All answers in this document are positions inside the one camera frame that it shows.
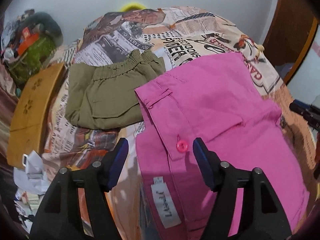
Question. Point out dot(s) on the white crumpled paper pile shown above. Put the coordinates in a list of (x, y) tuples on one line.
[(32, 184)]

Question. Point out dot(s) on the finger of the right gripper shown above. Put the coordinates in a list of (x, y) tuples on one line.
[(310, 113)]

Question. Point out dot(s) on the olive green folded pants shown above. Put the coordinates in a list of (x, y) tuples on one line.
[(104, 97)]

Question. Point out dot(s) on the orange box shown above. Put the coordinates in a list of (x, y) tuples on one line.
[(28, 39)]

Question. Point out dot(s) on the green camouflage basket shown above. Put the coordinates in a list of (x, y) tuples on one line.
[(31, 60)]

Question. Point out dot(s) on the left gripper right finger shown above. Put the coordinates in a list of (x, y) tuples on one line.
[(246, 204)]

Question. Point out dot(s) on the pink pants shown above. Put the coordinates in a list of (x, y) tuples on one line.
[(212, 98)]

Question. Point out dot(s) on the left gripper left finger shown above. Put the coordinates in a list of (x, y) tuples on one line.
[(59, 217)]

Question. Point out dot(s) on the brown wooden wardrobe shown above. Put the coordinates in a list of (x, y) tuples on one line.
[(290, 35)]

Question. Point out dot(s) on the yellow wooden board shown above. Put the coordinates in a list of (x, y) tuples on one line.
[(29, 123)]

